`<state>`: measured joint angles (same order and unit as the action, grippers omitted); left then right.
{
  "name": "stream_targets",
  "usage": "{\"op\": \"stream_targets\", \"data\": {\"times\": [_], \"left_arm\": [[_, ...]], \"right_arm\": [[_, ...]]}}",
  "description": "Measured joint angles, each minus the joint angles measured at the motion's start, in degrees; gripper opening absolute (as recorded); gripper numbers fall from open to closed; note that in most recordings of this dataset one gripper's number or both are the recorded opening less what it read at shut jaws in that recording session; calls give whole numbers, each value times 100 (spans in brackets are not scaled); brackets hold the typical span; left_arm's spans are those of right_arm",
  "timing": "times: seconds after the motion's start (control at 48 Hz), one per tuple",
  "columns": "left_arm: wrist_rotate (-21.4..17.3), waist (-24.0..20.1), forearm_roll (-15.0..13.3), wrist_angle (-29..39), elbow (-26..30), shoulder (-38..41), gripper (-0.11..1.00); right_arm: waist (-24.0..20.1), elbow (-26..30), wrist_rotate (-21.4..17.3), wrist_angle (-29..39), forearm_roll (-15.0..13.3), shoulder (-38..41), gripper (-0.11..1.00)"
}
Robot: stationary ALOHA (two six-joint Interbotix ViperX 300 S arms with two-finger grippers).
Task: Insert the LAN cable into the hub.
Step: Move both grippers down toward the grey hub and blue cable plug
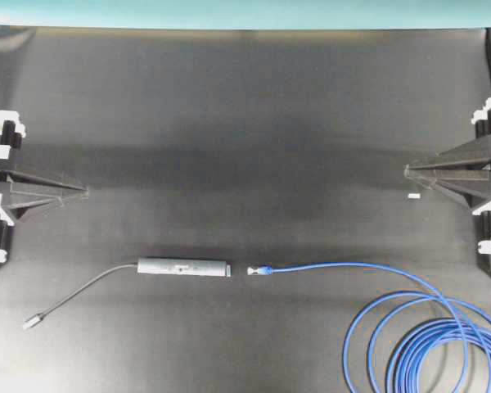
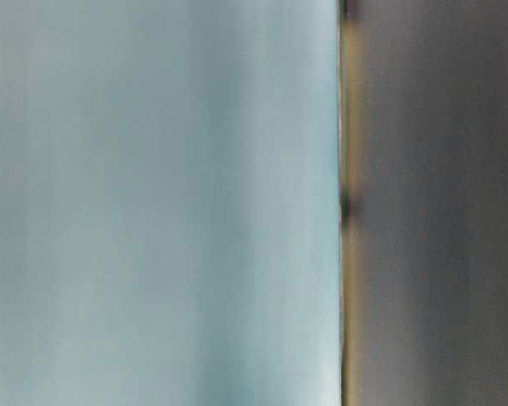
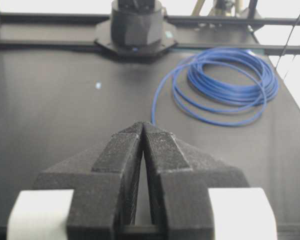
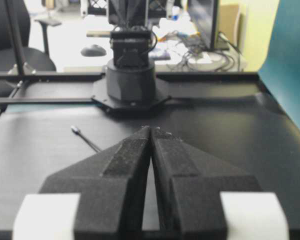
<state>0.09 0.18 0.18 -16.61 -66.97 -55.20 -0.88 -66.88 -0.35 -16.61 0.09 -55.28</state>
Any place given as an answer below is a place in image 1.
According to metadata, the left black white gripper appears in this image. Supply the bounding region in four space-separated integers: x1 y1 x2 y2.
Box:
0 110 88 263

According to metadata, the grey USB hub with cable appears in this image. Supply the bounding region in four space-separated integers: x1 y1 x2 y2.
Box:
21 257 230 330

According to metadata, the blue LAN cable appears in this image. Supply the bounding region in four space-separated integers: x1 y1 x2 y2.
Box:
247 262 491 393

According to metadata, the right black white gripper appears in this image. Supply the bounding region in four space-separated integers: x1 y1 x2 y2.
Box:
404 98 491 255

